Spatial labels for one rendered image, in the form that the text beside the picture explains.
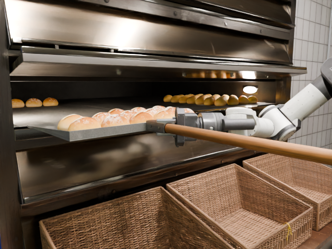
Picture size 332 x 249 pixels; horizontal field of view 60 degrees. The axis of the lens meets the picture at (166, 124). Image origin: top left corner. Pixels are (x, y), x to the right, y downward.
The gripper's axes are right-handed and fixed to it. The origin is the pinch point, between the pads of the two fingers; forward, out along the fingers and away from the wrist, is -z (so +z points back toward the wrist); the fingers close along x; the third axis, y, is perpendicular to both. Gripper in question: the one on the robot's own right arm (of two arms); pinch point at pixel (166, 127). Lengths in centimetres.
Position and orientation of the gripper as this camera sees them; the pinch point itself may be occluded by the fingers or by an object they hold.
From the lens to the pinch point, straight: 90.4
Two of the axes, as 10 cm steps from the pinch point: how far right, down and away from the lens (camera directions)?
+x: 0.0, -9.9, -1.5
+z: 9.9, -0.2, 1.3
